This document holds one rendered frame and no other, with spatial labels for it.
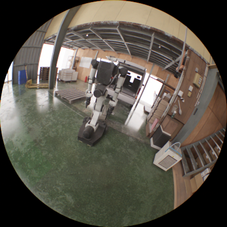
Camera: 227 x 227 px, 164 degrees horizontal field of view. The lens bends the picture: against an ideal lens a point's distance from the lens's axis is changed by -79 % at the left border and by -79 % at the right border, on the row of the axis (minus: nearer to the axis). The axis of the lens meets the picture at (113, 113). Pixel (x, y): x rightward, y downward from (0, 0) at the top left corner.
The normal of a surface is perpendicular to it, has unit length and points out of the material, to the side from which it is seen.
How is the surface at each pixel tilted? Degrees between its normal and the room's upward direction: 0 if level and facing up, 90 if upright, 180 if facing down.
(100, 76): 105
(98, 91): 90
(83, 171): 0
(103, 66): 90
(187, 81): 90
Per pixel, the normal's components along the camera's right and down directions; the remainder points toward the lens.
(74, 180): 0.32, -0.83
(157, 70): -0.33, 0.35
